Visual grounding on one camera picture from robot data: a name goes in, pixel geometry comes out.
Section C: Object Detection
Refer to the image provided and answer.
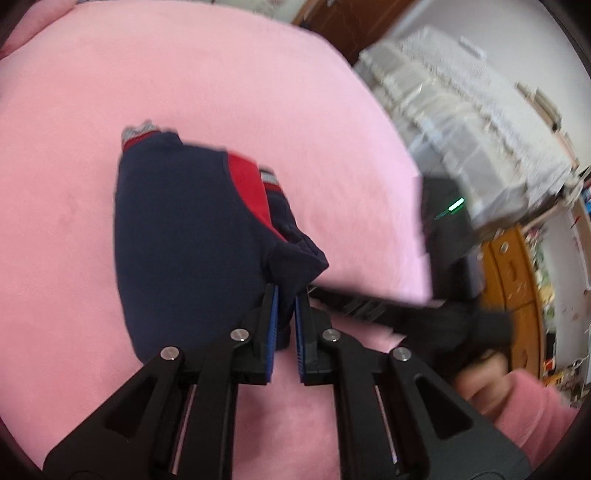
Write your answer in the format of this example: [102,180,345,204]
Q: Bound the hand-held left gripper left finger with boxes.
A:
[42,282,280,480]

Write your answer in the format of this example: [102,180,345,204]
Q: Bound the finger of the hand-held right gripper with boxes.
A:
[306,286,409,334]

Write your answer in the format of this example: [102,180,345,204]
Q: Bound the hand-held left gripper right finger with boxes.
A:
[294,288,533,480]

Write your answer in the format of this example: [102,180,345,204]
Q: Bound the navy and red varsity jacket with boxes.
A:
[113,119,330,366]

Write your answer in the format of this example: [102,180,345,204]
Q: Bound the person's right forearm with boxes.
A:
[480,368,583,468]

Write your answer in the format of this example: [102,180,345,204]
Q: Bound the person's right hand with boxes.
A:
[454,350,514,417]

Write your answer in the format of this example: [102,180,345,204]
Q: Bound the wooden drawer cabinet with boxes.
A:
[479,224,549,380]

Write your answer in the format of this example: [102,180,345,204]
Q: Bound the furniture under white lace cover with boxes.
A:
[353,25,583,232]

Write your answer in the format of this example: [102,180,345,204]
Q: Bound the dark brown wooden door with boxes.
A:
[291,0,417,66]

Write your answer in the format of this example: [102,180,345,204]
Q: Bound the pink plush bed blanket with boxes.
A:
[0,0,435,480]

